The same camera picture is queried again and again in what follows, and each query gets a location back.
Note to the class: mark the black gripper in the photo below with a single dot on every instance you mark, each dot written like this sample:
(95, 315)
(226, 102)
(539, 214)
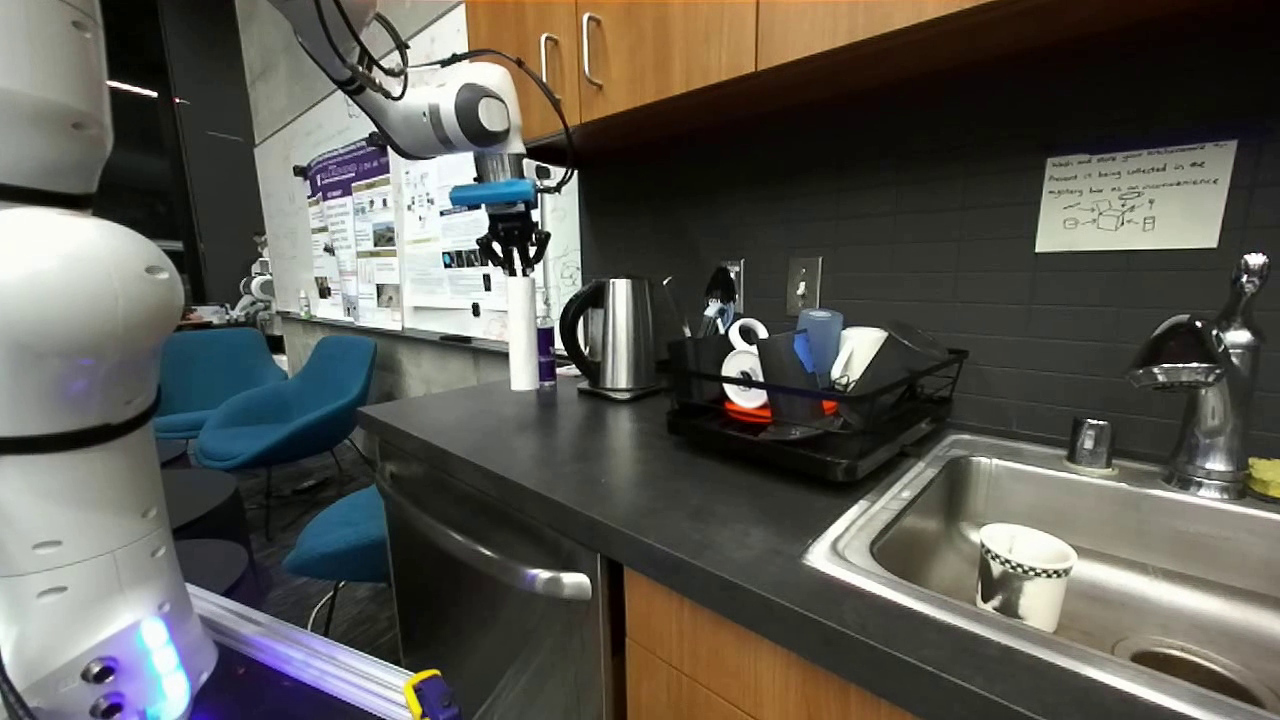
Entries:
(515, 227)

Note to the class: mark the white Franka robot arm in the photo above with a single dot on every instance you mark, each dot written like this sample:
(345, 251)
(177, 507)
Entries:
(81, 402)

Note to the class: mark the white research poster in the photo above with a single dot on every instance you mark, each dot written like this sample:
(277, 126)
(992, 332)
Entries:
(447, 286)

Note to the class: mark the stainless steel electric kettle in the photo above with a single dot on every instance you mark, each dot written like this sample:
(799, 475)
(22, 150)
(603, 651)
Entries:
(619, 332)

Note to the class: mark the purple titled research poster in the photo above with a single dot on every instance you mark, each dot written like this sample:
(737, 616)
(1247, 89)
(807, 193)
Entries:
(352, 252)

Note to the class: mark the black dish brush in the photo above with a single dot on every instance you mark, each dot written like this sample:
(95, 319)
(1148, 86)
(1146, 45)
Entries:
(722, 299)

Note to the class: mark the black white red mug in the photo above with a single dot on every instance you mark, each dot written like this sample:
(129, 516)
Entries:
(747, 383)

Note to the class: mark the blue fabric chair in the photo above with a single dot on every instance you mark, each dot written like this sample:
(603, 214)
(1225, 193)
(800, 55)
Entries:
(345, 539)
(207, 373)
(284, 404)

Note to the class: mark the blue plastic cup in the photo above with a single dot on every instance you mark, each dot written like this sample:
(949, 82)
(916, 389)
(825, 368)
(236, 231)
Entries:
(816, 342)

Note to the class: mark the white cup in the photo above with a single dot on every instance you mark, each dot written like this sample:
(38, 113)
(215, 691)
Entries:
(862, 358)

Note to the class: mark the stainless steel dishwasher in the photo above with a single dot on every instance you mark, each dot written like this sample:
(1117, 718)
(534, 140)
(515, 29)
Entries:
(495, 624)

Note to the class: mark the black dish drying rack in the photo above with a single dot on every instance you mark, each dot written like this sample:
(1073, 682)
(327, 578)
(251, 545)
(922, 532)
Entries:
(854, 435)

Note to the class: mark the wooden base cabinet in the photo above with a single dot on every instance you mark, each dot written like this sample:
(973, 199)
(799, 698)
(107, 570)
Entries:
(722, 663)

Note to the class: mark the white patterned mug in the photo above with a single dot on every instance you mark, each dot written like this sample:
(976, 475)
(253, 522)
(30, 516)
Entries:
(1025, 574)

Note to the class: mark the chrome sink knob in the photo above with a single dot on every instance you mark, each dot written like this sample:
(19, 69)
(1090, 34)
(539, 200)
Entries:
(1093, 441)

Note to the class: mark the stainless steel sink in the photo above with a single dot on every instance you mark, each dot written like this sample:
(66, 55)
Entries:
(1132, 584)

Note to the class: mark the chrome faucet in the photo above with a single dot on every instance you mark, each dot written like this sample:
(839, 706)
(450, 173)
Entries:
(1208, 424)

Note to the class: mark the yellow sponge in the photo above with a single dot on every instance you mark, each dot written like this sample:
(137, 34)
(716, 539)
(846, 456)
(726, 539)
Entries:
(1267, 479)

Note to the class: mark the blue wrist camera box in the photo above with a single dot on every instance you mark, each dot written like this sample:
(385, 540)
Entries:
(495, 193)

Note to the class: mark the wooden wall cabinets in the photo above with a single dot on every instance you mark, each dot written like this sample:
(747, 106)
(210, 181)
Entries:
(664, 45)

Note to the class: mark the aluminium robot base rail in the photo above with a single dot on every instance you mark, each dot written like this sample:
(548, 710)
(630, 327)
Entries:
(322, 663)

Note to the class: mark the white paper wall note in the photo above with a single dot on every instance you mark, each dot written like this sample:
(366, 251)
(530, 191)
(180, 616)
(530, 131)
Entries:
(1132, 199)

